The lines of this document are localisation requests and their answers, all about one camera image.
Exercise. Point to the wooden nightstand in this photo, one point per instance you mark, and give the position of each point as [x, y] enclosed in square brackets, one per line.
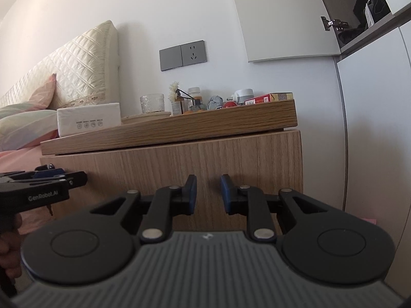
[192, 128]

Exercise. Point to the dark clothes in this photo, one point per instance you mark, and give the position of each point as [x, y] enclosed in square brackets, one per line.
[359, 6]

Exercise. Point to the grey wall switch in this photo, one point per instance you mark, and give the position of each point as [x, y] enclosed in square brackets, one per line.
[170, 58]

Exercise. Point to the diffuser bottle with flower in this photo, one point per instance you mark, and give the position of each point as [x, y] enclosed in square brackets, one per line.
[176, 104]

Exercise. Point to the metal door hinge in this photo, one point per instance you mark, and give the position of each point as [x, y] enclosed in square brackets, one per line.
[334, 23]

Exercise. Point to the white charger plug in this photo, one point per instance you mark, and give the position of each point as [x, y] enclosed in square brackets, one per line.
[244, 95]

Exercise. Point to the pink blanket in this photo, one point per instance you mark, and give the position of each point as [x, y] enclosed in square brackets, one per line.
[19, 162]

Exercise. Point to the cream quilted headboard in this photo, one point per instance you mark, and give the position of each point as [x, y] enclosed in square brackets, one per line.
[80, 67]

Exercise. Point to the white pill bottle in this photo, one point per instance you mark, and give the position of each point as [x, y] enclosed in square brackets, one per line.
[194, 94]

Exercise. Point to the clear glass cup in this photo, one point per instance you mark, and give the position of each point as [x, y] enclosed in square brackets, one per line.
[152, 103]

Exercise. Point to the pastel pillow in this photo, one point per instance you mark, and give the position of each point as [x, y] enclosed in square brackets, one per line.
[25, 126]

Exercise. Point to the person's left hand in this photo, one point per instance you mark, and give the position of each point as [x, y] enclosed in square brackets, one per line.
[9, 250]

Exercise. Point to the white tissue pack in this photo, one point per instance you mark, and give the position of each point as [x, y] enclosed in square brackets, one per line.
[88, 120]

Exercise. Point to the white wardrobe door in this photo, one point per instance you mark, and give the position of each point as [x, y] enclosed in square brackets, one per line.
[282, 16]

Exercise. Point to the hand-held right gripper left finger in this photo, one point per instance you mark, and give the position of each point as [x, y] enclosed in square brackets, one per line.
[192, 194]

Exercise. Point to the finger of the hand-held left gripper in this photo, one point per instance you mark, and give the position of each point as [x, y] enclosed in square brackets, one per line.
[49, 172]
[75, 179]

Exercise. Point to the white wardrobe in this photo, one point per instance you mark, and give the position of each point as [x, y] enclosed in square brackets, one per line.
[375, 118]

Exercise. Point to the red and tan carton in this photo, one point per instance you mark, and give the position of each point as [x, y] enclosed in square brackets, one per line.
[266, 98]

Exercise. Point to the pink striped pillow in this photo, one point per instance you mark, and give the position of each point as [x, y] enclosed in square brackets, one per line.
[43, 93]

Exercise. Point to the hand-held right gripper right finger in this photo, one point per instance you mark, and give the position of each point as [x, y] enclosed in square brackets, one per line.
[225, 195]

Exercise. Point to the grey wall socket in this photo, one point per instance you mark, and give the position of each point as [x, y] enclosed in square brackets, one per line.
[193, 53]

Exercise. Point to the red ball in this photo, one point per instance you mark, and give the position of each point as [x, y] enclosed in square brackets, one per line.
[230, 104]

